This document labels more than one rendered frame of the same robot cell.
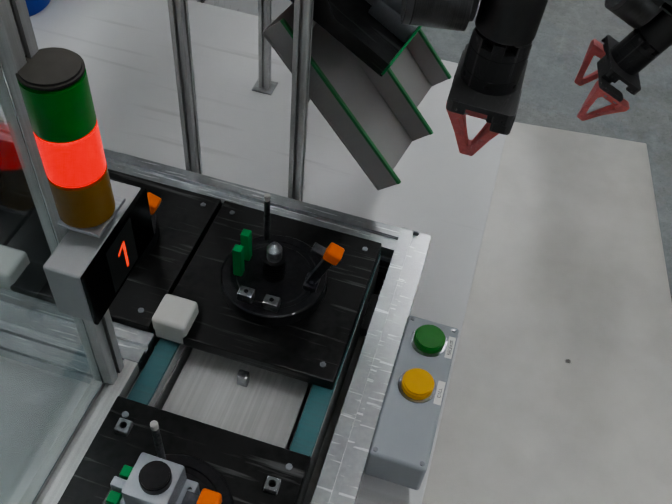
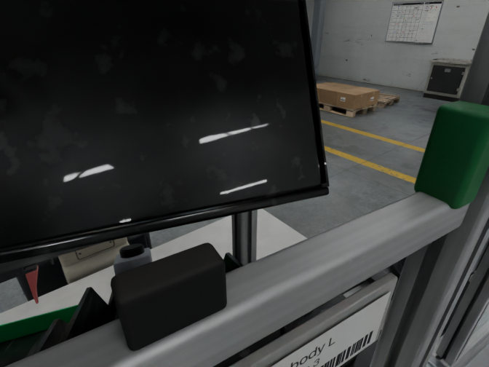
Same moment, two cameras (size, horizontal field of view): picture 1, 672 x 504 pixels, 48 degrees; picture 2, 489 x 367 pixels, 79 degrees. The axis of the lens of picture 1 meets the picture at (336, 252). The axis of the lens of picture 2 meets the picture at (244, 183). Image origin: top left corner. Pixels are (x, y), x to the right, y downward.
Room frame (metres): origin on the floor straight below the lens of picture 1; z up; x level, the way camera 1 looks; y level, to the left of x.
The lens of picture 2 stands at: (0.98, 0.25, 1.52)
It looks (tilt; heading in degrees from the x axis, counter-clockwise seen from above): 28 degrees down; 228
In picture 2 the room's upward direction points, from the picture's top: straight up
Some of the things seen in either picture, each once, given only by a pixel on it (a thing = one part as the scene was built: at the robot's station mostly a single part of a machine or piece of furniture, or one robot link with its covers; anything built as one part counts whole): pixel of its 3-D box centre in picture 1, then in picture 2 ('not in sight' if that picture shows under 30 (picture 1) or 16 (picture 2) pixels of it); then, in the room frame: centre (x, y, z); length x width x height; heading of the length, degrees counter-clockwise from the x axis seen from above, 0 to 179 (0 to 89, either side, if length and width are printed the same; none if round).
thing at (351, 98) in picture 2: not in sight; (340, 97); (-4.58, -2.97, 0.20); 1.20 x 0.80 x 0.41; 85
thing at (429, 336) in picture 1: (429, 340); not in sight; (0.55, -0.13, 0.96); 0.04 x 0.04 x 0.02
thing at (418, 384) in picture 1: (417, 385); not in sight; (0.48, -0.12, 0.96); 0.04 x 0.04 x 0.02
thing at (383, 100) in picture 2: not in sight; (364, 97); (-5.59, -2.94, 0.07); 1.20 x 0.82 x 0.14; 92
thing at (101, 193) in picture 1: (82, 189); not in sight; (0.45, 0.23, 1.28); 0.05 x 0.05 x 0.05
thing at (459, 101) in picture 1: (494, 62); not in sight; (0.62, -0.13, 1.35); 0.10 x 0.07 x 0.07; 168
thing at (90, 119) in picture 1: (58, 98); not in sight; (0.45, 0.23, 1.38); 0.05 x 0.05 x 0.05
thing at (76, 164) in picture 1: (70, 146); not in sight; (0.45, 0.23, 1.33); 0.05 x 0.05 x 0.05
